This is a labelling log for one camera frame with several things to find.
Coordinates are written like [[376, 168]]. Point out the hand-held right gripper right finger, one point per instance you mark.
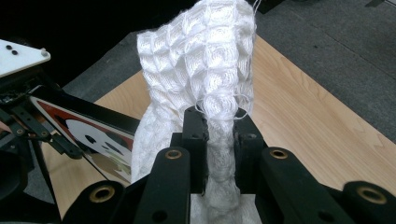
[[247, 155]]

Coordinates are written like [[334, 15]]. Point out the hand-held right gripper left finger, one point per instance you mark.
[[197, 155]]

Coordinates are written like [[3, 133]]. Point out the square panda picture board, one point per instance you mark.
[[93, 137]]

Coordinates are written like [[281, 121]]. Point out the white waffle cloth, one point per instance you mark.
[[199, 56]]

